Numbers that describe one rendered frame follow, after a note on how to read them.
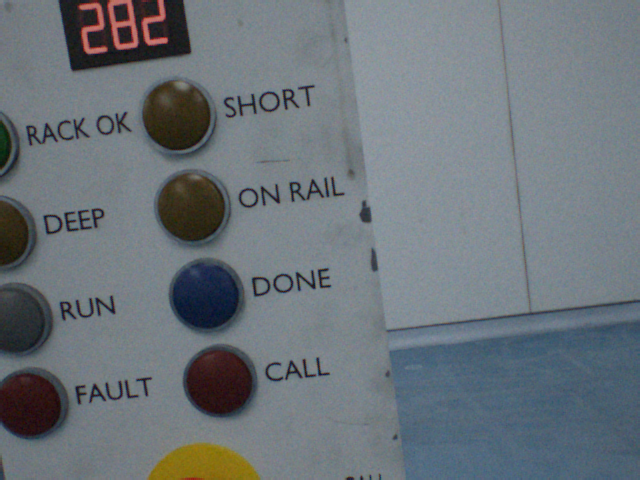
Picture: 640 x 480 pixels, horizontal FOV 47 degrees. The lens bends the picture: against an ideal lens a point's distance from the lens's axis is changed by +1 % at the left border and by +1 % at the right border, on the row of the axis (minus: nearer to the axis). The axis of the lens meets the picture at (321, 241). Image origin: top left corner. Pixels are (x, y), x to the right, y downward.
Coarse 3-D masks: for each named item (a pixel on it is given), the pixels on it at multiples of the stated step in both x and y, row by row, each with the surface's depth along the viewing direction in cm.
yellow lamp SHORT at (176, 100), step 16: (176, 80) 28; (160, 96) 28; (176, 96) 28; (192, 96) 28; (144, 112) 28; (160, 112) 28; (176, 112) 28; (192, 112) 28; (208, 112) 28; (160, 128) 28; (176, 128) 28; (192, 128) 28; (160, 144) 28; (176, 144) 28; (192, 144) 28
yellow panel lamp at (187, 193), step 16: (176, 176) 29; (192, 176) 28; (160, 192) 29; (176, 192) 28; (192, 192) 28; (208, 192) 28; (160, 208) 29; (176, 208) 28; (192, 208) 28; (208, 208) 28; (224, 208) 29; (176, 224) 29; (192, 224) 28; (208, 224) 28; (192, 240) 29
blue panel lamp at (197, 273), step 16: (192, 272) 29; (208, 272) 29; (224, 272) 29; (176, 288) 29; (192, 288) 29; (208, 288) 29; (224, 288) 29; (176, 304) 29; (192, 304) 29; (208, 304) 29; (224, 304) 29; (192, 320) 29; (208, 320) 29; (224, 320) 29
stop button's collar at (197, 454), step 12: (192, 444) 30; (204, 444) 30; (216, 444) 30; (168, 456) 30; (180, 456) 30; (192, 456) 30; (204, 456) 30; (216, 456) 30; (228, 456) 30; (240, 456) 30; (156, 468) 30; (168, 468) 30; (180, 468) 30; (192, 468) 30; (204, 468) 30; (216, 468) 30; (228, 468) 30; (240, 468) 30; (252, 468) 30
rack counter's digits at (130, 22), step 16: (96, 0) 28; (112, 0) 28; (128, 0) 28; (144, 0) 28; (160, 0) 28; (80, 16) 28; (96, 16) 28; (112, 16) 28; (128, 16) 28; (144, 16) 28; (160, 16) 28; (80, 32) 28; (96, 32) 28; (112, 32) 28; (128, 32) 28; (144, 32) 28; (160, 32) 28; (96, 48) 28; (112, 48) 28; (128, 48) 28
